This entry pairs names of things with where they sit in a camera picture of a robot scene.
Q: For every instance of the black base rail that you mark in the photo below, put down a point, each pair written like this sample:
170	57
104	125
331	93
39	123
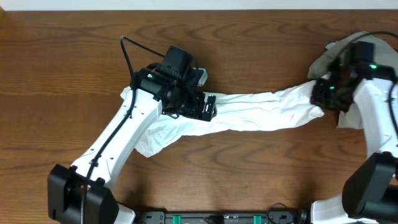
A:
274	216

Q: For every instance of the grey garment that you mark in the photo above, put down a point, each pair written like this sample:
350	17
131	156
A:
369	56

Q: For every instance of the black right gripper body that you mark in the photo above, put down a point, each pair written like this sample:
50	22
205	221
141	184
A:
331	96

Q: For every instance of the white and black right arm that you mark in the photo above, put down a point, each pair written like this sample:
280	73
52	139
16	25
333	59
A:
368	195

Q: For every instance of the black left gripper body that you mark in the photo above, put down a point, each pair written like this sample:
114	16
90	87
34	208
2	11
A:
204	110

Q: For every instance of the white t-shirt with black print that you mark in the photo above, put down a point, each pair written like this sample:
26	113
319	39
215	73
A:
289	108

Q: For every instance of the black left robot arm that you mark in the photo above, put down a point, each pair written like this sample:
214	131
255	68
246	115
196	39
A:
82	193

